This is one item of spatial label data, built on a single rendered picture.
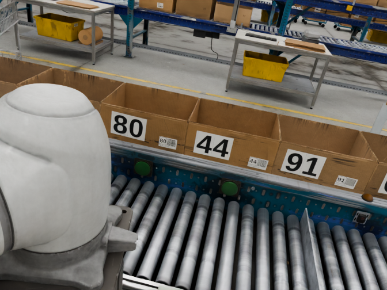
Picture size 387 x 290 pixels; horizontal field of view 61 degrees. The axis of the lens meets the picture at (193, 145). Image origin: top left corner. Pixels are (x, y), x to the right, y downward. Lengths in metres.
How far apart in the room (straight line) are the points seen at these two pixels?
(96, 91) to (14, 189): 1.43
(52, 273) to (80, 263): 0.04
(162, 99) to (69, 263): 1.25
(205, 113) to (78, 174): 1.28
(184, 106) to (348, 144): 0.82
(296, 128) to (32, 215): 1.42
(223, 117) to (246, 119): 0.12
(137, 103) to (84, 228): 1.29
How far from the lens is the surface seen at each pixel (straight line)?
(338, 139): 1.75
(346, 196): 1.51
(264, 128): 1.69
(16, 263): 0.58
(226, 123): 1.69
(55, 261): 0.55
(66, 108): 0.44
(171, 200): 1.42
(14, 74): 2.05
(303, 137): 1.72
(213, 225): 1.34
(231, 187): 1.43
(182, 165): 1.43
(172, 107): 1.70
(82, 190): 0.47
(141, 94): 1.73
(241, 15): 5.56
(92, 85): 1.82
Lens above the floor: 1.65
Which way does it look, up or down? 30 degrees down
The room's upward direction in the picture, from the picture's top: 9 degrees clockwise
